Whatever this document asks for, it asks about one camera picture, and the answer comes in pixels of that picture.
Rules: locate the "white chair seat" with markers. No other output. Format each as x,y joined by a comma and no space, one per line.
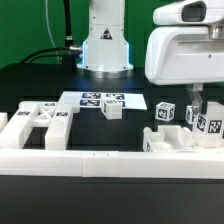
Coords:
168,138

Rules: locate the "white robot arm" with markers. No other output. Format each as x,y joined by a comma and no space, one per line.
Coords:
105,52

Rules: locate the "white sheet with markers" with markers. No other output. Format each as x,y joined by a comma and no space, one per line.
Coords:
95,99

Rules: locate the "white chair back frame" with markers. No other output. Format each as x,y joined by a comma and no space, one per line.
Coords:
55,117

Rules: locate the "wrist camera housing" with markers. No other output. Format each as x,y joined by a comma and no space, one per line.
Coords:
190,12

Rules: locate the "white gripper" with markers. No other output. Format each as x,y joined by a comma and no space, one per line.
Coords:
185,55

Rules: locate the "white U-shaped obstacle fence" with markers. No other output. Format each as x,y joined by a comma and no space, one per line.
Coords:
201,163

